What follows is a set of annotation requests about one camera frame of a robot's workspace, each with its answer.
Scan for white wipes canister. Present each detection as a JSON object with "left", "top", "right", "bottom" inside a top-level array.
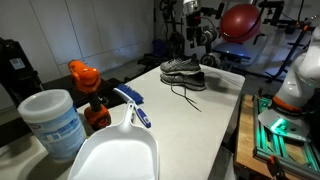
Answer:
[{"left": 18, "top": 89, "right": 86, "bottom": 162}]

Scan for black dumbbell with chrome plates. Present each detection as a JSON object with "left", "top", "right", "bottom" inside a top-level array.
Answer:
[{"left": 200, "top": 29, "right": 221, "bottom": 68}]

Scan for blue hand brush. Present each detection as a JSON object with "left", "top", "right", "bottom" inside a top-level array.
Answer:
[{"left": 113, "top": 84, "right": 151, "bottom": 128}]

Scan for orange cordless drill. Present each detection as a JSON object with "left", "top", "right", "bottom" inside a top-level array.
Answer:
[{"left": 68, "top": 60, "right": 111, "bottom": 130}]

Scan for wooden base board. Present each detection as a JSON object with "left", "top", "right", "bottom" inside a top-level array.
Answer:
[{"left": 233, "top": 93, "right": 301, "bottom": 180}]

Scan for white dustpan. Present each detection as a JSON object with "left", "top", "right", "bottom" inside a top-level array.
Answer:
[{"left": 67, "top": 101, "right": 159, "bottom": 180}]

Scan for red exercise ball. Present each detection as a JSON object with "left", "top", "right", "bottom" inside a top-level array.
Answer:
[{"left": 219, "top": 4, "right": 261, "bottom": 43}]

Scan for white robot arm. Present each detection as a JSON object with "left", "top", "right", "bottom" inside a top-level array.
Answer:
[{"left": 183, "top": 0, "right": 320, "bottom": 141}]

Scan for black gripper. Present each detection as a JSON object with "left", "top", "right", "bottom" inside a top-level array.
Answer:
[{"left": 186, "top": 13, "right": 201, "bottom": 41}]

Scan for black weight bench frame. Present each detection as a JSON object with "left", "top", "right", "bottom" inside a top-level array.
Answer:
[{"left": 233, "top": 0, "right": 316, "bottom": 84}]

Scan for green aluminium robot base frame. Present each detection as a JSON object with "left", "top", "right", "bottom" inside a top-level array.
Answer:
[{"left": 252, "top": 97, "right": 320, "bottom": 180}]

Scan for black case with label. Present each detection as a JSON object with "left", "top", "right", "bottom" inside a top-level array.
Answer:
[{"left": 0, "top": 38, "right": 44, "bottom": 107}]

